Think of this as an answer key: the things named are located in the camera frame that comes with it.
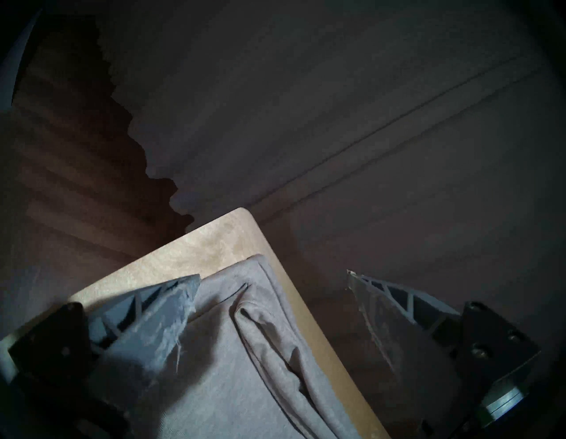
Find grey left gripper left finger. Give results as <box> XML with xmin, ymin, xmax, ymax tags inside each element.
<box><xmin>9</xmin><ymin>274</ymin><xmax>202</xmax><ymax>385</ymax></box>

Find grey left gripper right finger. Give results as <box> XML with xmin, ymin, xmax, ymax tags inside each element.
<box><xmin>347</xmin><ymin>270</ymin><xmax>542</xmax><ymax>421</ymax></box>

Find grey drawstring pants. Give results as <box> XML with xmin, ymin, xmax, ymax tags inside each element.
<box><xmin>86</xmin><ymin>254</ymin><xmax>363</xmax><ymax>439</ymax></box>

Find brown pleated curtain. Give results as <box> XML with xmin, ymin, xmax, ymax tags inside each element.
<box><xmin>97</xmin><ymin>0</ymin><xmax>566</xmax><ymax>399</ymax></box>

